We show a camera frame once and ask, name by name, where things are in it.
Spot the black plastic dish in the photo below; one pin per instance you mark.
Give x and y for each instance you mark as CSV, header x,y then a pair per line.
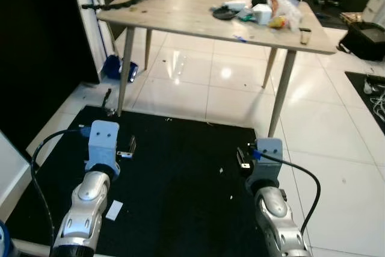
x,y
224,12

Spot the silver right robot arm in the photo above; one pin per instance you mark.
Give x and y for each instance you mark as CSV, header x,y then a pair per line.
x,y
274,215

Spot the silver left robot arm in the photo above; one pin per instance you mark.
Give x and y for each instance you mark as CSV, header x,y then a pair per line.
x,y
84,209

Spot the black storage bin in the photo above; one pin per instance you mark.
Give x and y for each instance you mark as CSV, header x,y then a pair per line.
x,y
364,40

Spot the large black floor mat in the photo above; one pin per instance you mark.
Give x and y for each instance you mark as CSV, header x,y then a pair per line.
x,y
180,179

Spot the white paper slip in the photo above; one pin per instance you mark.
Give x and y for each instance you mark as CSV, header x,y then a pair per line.
x,y
114,210

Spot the blue dustpan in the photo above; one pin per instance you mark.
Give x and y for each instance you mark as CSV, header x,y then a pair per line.
x,y
117,67

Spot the blue pen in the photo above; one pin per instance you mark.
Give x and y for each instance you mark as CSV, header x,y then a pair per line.
x,y
240,38

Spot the small black floor mat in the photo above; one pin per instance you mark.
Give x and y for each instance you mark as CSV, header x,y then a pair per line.
x,y
364,103

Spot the light wooden table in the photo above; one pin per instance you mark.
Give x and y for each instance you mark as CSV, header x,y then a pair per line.
x,y
180,13

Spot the small white box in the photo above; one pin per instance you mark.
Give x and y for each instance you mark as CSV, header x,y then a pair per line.
x,y
262,14

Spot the blue round object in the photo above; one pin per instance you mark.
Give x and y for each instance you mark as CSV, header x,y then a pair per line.
x,y
5,242

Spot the clear plastic snack bag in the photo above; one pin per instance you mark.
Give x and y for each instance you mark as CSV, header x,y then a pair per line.
x,y
284,7

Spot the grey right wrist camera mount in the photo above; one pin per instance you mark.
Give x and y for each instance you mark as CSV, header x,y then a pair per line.
x,y
267,161

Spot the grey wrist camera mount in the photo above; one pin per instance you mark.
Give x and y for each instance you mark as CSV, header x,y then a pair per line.
x,y
267,161
103,142

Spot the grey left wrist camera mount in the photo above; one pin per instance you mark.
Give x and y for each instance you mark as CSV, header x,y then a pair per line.
x,y
103,142

